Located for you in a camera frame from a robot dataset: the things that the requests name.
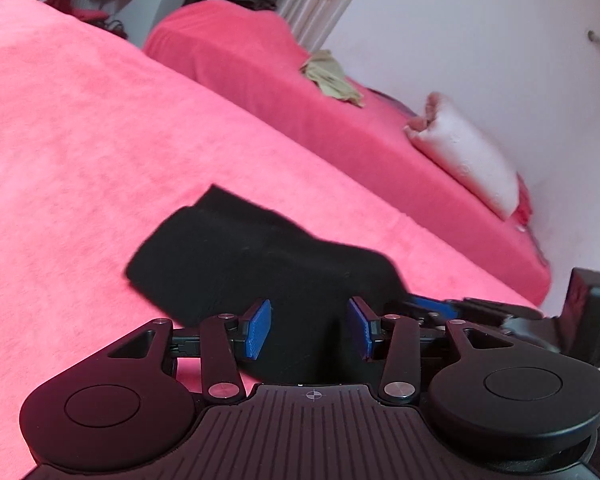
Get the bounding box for black pants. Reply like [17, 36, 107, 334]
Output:
[125, 184, 411, 387]

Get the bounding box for dark pink bed blanket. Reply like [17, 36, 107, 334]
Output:
[142, 0, 554, 307]

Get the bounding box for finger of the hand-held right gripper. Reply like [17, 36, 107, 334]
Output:
[384, 295, 547, 331]

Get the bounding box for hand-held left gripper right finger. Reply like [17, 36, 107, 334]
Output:
[346, 296, 517, 402]

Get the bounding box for dark crumpled cloth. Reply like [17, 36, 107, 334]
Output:
[214, 0, 279, 12]

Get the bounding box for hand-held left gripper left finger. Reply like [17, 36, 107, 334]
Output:
[107, 298, 274, 405]

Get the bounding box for pink white pillow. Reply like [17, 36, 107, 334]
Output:
[404, 91, 524, 221]

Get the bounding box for red folded cloth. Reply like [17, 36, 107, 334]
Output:
[510, 172, 532, 227]

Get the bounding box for beige garment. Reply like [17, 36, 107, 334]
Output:
[300, 49, 366, 108]

